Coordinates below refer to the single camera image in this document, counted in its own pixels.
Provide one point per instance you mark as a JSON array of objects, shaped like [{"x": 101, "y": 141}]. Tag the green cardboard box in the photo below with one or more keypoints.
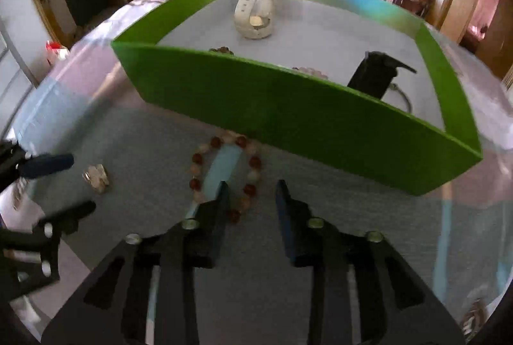
[{"x": 290, "y": 91}]

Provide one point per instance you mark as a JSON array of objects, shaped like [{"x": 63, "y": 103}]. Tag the white wrist watch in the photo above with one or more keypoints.
[{"x": 253, "y": 19}]

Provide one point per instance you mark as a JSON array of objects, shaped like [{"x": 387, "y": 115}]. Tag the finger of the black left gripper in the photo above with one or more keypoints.
[
  {"x": 45, "y": 165},
  {"x": 66, "y": 220}
]

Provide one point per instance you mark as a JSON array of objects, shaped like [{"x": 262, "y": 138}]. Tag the red and white bag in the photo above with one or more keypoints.
[{"x": 55, "y": 52}]

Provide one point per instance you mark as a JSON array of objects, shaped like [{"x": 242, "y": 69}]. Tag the black wrist watch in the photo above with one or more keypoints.
[{"x": 375, "y": 73}]

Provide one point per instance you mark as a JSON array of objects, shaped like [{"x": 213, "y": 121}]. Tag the plaid tablecloth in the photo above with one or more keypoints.
[{"x": 458, "y": 238}]

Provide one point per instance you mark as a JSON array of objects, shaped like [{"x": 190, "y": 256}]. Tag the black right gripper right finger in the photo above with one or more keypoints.
[{"x": 362, "y": 289}]

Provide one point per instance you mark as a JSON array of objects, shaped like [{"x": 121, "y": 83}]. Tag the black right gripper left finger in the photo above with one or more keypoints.
[{"x": 112, "y": 304}]

